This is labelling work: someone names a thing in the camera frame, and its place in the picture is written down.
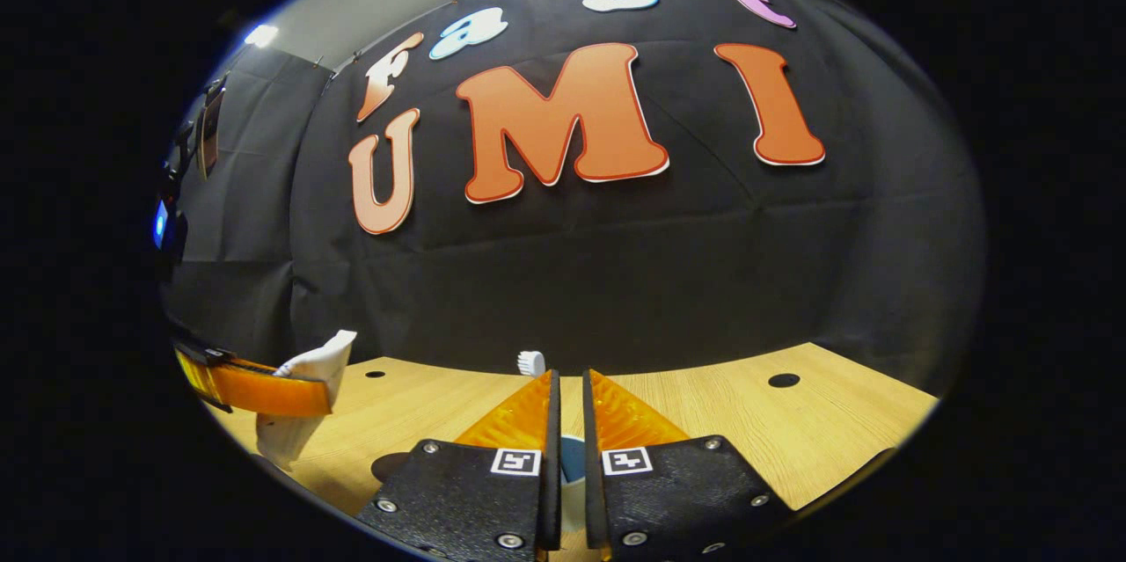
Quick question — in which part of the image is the dark brown round coaster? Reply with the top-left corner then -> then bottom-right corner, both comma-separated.
371,452 -> 413,484

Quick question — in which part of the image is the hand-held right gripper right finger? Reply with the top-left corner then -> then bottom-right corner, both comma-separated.
581,368 -> 794,562

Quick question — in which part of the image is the light wooden desktop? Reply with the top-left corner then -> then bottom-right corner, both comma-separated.
211,342 -> 940,562

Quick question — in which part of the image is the black backdrop cloth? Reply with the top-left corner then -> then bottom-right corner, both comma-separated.
163,0 -> 984,396

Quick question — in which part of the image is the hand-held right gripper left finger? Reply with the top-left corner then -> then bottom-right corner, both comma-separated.
355,369 -> 564,562

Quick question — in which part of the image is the light blue cup wooden handle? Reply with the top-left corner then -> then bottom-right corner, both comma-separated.
559,434 -> 589,535

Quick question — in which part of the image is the white toothpaste tube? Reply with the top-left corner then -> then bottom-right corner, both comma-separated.
255,330 -> 357,468

